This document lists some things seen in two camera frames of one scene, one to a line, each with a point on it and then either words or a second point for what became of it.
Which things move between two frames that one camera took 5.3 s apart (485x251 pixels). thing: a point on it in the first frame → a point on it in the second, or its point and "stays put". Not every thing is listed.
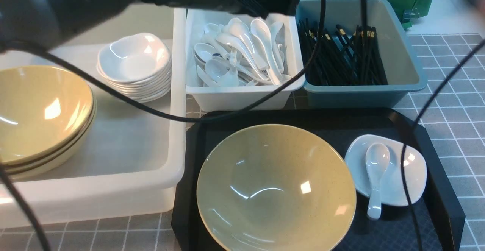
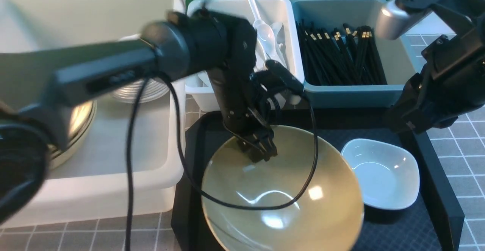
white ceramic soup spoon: [377, 156] → [263, 31]
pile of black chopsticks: [341, 60] stays put
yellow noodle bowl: [276, 187] stays put
